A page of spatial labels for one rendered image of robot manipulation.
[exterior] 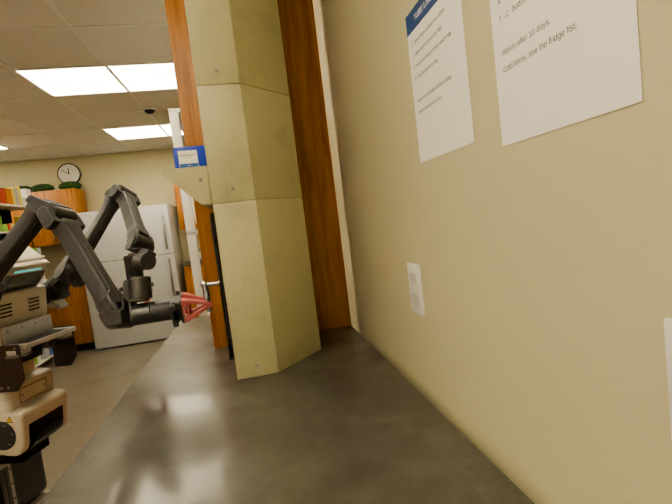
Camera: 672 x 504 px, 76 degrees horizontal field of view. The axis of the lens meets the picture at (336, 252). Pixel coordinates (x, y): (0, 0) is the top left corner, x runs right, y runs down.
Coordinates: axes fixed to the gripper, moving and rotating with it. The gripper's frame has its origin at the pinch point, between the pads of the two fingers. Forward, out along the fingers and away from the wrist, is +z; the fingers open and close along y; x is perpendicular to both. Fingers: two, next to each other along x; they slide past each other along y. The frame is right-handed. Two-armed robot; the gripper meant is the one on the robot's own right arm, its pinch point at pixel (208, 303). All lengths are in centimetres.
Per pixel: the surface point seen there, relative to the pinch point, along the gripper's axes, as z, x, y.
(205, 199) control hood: 4.1, -28.6, 0.7
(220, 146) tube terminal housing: 9.7, -41.1, 4.1
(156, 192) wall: -116, 55, 553
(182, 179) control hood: -0.8, -34.1, 2.1
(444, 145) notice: 49, -41, -44
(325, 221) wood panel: 40, -10, 34
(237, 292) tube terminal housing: 8.5, -4.3, -5.8
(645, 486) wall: 49, -12, -88
